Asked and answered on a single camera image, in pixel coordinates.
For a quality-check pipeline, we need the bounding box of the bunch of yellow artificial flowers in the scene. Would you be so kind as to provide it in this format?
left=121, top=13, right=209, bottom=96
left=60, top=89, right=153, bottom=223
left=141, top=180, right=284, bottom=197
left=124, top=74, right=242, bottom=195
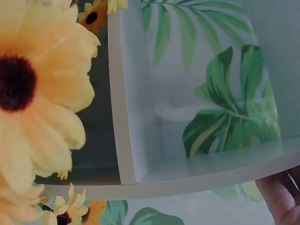
left=0, top=0, right=129, bottom=225

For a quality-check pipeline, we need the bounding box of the white cylindrical container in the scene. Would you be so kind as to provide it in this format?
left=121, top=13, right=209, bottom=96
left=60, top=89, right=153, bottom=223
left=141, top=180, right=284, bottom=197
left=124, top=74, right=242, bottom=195
left=154, top=93, right=200, bottom=165

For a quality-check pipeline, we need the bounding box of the person's right hand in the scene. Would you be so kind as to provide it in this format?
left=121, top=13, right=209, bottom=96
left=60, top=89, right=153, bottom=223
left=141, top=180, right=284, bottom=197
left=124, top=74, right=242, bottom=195
left=255, top=165, right=300, bottom=225

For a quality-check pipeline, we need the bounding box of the white wooden shelf unit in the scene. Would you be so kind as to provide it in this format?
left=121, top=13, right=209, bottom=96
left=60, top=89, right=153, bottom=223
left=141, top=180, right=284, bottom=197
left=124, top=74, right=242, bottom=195
left=35, top=0, right=300, bottom=201

